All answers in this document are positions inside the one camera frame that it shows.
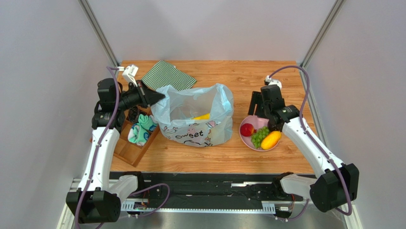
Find black coiled cable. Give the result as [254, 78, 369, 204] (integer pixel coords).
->
[127, 106, 141, 123]

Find green striped cloth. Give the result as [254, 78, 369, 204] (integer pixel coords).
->
[142, 60, 197, 91]

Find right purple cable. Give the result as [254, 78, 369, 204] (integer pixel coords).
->
[268, 65, 353, 217]

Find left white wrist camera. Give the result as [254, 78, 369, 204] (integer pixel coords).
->
[122, 64, 139, 86]

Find green grapes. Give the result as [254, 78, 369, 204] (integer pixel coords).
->
[251, 126, 270, 149]

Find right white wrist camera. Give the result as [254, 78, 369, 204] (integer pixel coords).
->
[264, 75, 282, 89]

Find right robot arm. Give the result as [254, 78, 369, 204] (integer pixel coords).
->
[248, 84, 359, 212]

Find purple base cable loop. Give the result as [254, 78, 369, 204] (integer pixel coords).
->
[128, 184, 171, 218]

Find pink plate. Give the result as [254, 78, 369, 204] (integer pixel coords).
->
[239, 115, 282, 152]

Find yellow mango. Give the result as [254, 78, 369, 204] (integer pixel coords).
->
[260, 131, 282, 150]

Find wooden compartment tray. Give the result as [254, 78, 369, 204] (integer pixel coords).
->
[90, 106, 161, 167]

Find red peach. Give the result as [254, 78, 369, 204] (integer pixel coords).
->
[240, 123, 255, 137]

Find teal white socks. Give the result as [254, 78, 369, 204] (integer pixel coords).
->
[127, 114, 158, 146]

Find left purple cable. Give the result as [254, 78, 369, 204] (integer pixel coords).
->
[73, 66, 126, 229]

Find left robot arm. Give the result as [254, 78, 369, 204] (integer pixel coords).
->
[66, 78, 165, 227]

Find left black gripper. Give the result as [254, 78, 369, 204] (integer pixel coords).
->
[115, 80, 164, 112]

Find yellow banana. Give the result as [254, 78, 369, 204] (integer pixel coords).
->
[193, 113, 210, 120]

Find light blue plastic bag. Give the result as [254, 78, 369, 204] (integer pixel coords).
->
[152, 83, 234, 147]

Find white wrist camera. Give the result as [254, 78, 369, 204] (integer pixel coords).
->
[122, 64, 139, 86]
[264, 75, 282, 89]

